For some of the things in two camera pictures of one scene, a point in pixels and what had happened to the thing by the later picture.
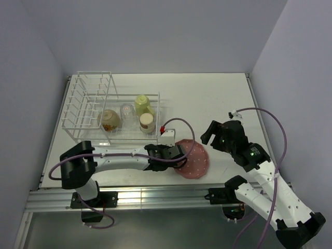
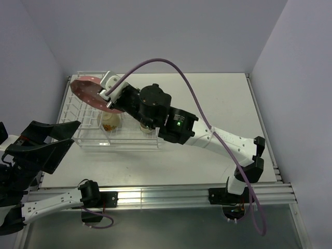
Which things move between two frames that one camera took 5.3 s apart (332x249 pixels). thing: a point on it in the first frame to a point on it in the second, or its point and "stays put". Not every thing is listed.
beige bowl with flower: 108,120 stays put
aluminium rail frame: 43,197 stays put
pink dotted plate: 197,161 to 88,87
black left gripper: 162,147 to 47,155
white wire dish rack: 95,113 stays put
